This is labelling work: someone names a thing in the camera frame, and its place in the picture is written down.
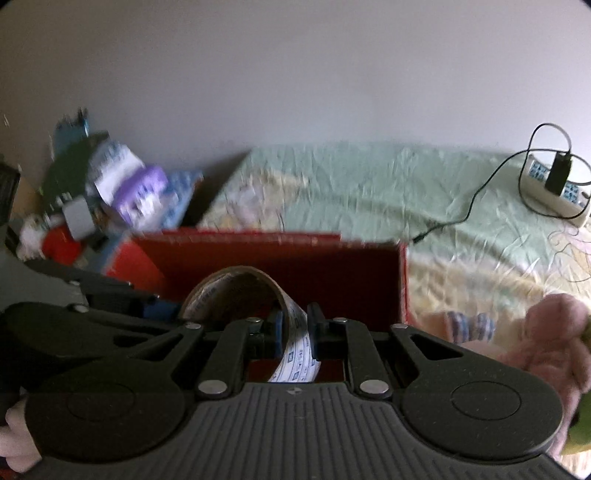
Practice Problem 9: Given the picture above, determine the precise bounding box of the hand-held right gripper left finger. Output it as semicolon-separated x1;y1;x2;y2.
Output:
124;310;284;400

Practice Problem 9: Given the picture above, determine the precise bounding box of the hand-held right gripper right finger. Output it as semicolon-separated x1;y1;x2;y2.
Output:
307;302;465;398

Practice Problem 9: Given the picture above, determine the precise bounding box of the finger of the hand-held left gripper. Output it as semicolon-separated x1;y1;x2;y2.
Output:
2;302;185;365
28;258;180;320

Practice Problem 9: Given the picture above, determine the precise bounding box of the red cardboard box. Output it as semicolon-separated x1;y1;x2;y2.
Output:
106;228;414;384

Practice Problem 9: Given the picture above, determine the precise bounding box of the brown round fruit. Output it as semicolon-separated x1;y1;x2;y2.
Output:
178;265;321;384

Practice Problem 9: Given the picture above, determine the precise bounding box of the red item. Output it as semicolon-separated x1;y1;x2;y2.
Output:
41;228;88;268

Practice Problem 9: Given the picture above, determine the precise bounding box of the grey plastic item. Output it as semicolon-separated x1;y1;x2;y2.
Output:
62;196;96;241

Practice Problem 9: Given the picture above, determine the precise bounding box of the purple tissue pack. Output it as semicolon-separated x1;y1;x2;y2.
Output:
92;143;168;228

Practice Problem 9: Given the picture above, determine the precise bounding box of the dark green box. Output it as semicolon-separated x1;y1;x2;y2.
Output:
41;133;108;200

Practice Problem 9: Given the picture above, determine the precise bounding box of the striped sock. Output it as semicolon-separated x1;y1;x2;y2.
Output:
443;311;497;344

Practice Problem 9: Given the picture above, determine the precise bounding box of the pink plush toy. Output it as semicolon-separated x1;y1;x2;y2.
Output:
462;293;591;462

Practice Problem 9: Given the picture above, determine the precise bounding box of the white power strip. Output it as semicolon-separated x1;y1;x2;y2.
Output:
522;154;591;227

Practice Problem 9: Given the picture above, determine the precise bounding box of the black charger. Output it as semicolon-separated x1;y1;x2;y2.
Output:
545;152;573;195

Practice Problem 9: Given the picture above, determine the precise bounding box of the black charger cable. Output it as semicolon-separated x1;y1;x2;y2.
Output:
413;122;575;243

